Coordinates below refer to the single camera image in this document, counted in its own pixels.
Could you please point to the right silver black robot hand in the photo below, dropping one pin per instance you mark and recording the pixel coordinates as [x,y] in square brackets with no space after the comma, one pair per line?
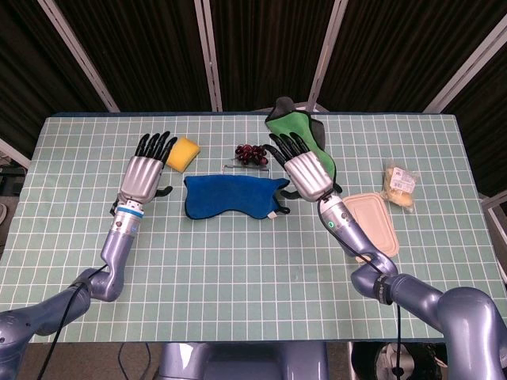
[309,174]

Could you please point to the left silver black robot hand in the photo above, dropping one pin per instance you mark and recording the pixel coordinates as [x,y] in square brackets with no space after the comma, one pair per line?
[142,176]

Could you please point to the blue cloth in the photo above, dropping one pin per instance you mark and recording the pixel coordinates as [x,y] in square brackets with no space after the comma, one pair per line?
[229,196]

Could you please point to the green cloth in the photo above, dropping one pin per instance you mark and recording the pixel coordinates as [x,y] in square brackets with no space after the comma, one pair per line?
[289,120]

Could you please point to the yellow sponge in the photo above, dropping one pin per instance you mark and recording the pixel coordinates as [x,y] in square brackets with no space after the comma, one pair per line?
[185,156]

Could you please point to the dark red grape bunch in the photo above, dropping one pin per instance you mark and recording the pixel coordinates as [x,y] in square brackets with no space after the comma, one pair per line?
[249,153]

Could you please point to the beige lidded food container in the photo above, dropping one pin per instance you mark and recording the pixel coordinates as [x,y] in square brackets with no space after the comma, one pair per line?
[376,221]

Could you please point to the clear bag of yellow snacks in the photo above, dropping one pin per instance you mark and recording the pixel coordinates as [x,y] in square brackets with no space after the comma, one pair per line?
[400,184]

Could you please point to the green white grid tablecloth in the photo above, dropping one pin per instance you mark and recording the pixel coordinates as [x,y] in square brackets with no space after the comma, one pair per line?
[237,277]

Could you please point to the black pleated curtain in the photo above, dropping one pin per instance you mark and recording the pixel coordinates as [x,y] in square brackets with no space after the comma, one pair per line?
[150,47]

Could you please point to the blue-grey robot torso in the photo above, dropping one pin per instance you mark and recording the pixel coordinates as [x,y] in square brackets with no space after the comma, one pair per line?
[241,362]

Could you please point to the white partition frame post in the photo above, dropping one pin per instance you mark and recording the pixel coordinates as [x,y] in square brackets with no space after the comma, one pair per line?
[467,65]
[326,55]
[208,55]
[79,57]

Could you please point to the white frame bar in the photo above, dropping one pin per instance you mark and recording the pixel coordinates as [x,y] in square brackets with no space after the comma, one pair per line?
[495,204]
[14,152]

